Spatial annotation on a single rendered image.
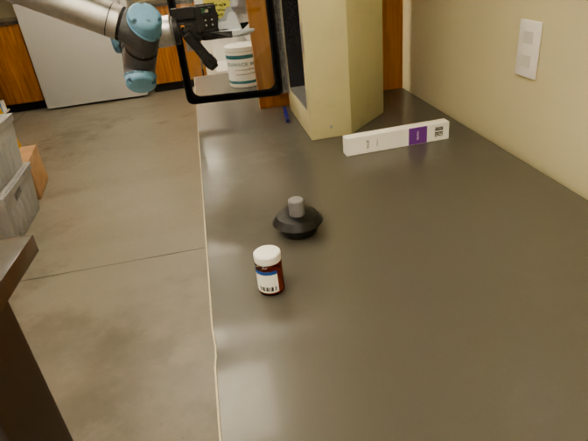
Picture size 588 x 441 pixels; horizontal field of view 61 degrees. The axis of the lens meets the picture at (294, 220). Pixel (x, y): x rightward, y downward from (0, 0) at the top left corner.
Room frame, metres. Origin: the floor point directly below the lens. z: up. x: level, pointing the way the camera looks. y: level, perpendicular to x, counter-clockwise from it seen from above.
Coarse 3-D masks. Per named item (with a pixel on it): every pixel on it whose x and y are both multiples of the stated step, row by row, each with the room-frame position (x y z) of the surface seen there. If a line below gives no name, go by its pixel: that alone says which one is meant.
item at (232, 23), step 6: (228, 12) 1.34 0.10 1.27; (234, 12) 1.34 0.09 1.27; (228, 18) 1.34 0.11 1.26; (234, 18) 1.33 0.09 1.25; (222, 24) 1.35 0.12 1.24; (228, 24) 1.34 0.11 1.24; (234, 24) 1.34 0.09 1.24; (240, 24) 1.33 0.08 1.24; (222, 30) 1.35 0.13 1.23; (228, 30) 1.34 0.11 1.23; (234, 30) 1.33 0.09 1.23; (240, 30) 1.33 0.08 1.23; (246, 30) 1.33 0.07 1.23; (252, 30) 1.33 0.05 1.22; (234, 36) 1.33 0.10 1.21
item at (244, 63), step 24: (192, 0) 1.58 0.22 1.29; (216, 0) 1.58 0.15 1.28; (240, 0) 1.58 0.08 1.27; (264, 0) 1.57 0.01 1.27; (264, 24) 1.57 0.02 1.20; (216, 48) 1.58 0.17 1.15; (240, 48) 1.58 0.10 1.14; (264, 48) 1.58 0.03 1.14; (192, 72) 1.58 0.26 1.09; (216, 72) 1.58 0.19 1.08; (240, 72) 1.58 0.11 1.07; (264, 72) 1.58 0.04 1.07
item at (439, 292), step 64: (256, 128) 1.43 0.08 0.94; (384, 128) 1.31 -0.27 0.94; (256, 192) 0.98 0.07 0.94; (320, 192) 0.95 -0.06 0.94; (384, 192) 0.92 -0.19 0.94; (448, 192) 0.89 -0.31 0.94; (512, 192) 0.86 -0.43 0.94; (320, 256) 0.71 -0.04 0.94; (384, 256) 0.69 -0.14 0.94; (448, 256) 0.66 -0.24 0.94; (512, 256) 0.65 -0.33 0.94; (576, 256) 0.63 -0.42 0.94; (256, 320) 0.56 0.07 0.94; (320, 320) 0.55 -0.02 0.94; (384, 320) 0.53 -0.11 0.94; (448, 320) 0.52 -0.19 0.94; (512, 320) 0.50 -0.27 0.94; (576, 320) 0.49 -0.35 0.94; (256, 384) 0.44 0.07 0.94; (320, 384) 0.43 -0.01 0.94; (384, 384) 0.42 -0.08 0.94; (448, 384) 0.41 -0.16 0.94; (512, 384) 0.40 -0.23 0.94; (576, 384) 0.39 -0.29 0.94
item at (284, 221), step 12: (288, 204) 0.80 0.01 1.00; (300, 204) 0.79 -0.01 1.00; (276, 216) 0.80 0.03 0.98; (288, 216) 0.79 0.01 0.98; (300, 216) 0.79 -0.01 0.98; (312, 216) 0.78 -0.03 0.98; (276, 228) 0.78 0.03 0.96; (288, 228) 0.76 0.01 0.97; (300, 228) 0.76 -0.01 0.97; (312, 228) 0.76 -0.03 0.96
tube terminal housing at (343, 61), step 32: (320, 0) 1.28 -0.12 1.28; (352, 0) 1.31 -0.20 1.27; (320, 32) 1.28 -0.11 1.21; (352, 32) 1.31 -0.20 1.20; (320, 64) 1.28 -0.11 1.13; (352, 64) 1.30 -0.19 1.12; (320, 96) 1.28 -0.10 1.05; (352, 96) 1.29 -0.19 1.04; (320, 128) 1.27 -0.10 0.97; (352, 128) 1.29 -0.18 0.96
